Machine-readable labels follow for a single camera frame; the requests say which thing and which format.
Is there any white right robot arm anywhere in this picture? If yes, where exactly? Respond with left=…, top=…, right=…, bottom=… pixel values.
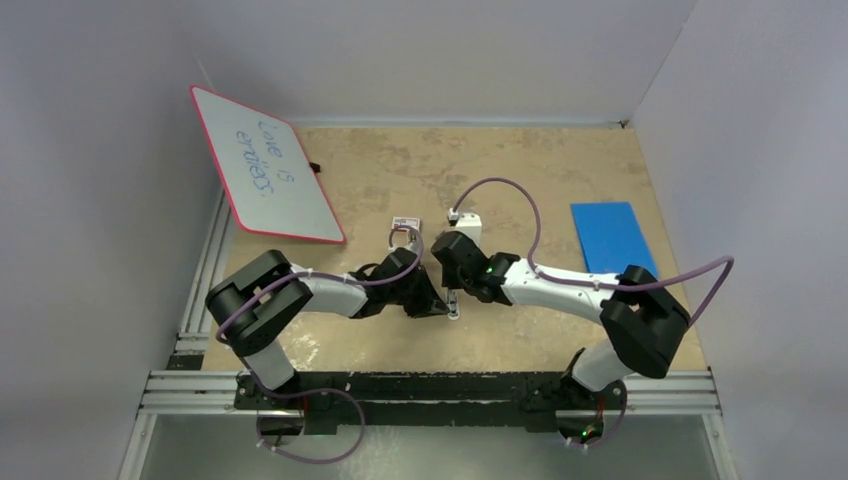
left=431, top=231, right=691, bottom=407

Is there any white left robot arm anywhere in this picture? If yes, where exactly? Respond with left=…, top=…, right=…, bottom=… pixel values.
left=205, top=247, right=449, bottom=409

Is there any blue notebook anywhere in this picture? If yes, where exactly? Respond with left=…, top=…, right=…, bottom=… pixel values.
left=571, top=202, right=658, bottom=276

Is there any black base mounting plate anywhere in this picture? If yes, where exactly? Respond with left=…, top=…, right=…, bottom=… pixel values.
left=234, top=371, right=626, bottom=436

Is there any red framed whiteboard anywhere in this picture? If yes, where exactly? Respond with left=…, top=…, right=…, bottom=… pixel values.
left=189, top=85, right=346, bottom=244

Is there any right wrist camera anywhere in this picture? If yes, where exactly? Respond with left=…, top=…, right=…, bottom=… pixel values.
left=447, top=208, right=482, bottom=247

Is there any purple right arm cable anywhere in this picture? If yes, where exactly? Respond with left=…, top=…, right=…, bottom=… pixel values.
left=450, top=177, right=735, bottom=329

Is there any aluminium frame rail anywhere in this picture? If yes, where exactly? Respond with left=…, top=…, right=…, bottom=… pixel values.
left=138, top=370, right=721, bottom=416

